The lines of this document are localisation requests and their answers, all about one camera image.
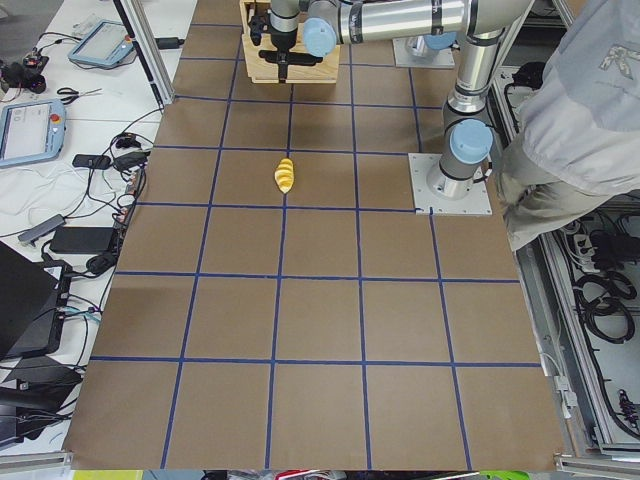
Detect toy bread loaf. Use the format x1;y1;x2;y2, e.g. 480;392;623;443
274;158;295;194

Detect black phone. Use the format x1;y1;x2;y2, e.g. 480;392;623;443
72;154;112;170

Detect far teach pendant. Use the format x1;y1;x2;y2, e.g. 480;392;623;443
67;20;134;69

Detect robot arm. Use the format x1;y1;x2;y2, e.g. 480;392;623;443
405;32;457;57
259;1;532;200

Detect near teach pendant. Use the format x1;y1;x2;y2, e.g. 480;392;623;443
1;99;66;168

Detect black laptop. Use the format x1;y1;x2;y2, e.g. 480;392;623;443
1;244;71;360

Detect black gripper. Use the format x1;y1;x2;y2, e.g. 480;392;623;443
270;29;295;83

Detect black power adapter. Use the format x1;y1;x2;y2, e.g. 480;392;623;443
50;227;114;254

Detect black drawer handle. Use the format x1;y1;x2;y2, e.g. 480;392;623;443
258;50;323;67

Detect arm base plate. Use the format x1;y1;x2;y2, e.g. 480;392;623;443
408;153;493;216
393;32;456;70

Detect wooden drawer cabinet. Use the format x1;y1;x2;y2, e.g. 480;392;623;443
239;0;340;84

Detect person in grey clothes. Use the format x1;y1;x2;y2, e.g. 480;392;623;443
495;1;639;251

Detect scissors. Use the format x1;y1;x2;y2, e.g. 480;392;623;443
56;87;102;105

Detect aluminium frame post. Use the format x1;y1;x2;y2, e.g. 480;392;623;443
113;0;175;110

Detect teach pendant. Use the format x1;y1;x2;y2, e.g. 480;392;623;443
67;20;134;69
1;99;66;168

